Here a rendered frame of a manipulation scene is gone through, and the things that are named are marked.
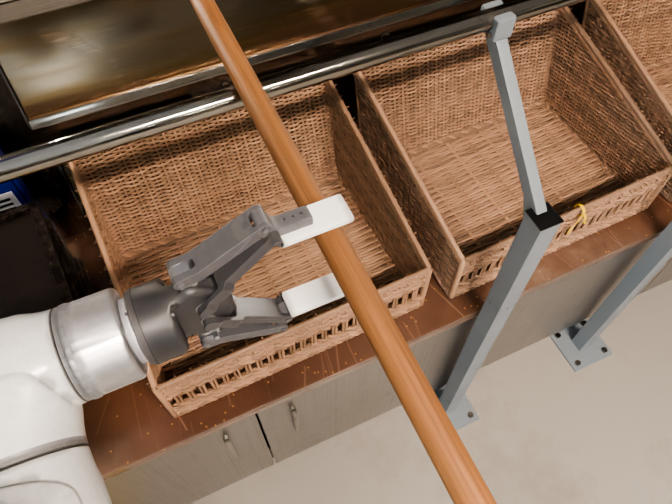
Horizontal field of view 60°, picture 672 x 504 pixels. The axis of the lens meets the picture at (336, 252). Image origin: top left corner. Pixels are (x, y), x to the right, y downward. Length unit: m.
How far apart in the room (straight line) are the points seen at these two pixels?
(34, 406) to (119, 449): 0.67
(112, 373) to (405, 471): 1.28
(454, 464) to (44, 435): 0.33
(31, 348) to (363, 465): 1.29
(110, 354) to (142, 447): 0.67
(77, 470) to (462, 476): 0.31
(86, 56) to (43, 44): 0.07
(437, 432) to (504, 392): 1.35
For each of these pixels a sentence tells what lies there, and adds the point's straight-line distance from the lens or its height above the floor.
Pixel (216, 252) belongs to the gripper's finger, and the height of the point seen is 1.27.
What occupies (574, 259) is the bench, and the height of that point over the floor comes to 0.58.
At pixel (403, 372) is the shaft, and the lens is 0.51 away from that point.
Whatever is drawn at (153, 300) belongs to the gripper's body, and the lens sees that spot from 0.54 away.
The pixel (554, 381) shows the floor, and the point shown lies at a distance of 1.90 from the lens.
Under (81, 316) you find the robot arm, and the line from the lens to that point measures 0.54.
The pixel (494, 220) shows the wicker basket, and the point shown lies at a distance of 1.39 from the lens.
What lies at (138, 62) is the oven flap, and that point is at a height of 0.98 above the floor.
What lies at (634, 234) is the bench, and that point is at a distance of 1.49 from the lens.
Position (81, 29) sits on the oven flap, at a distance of 1.13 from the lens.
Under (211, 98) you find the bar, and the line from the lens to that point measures 0.76.
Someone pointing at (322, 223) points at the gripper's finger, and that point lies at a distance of 0.51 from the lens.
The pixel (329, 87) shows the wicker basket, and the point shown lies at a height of 0.83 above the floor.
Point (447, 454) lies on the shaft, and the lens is 0.50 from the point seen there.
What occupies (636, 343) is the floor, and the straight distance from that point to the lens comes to 2.06.
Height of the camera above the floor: 1.68
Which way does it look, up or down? 57 degrees down
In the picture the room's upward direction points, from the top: straight up
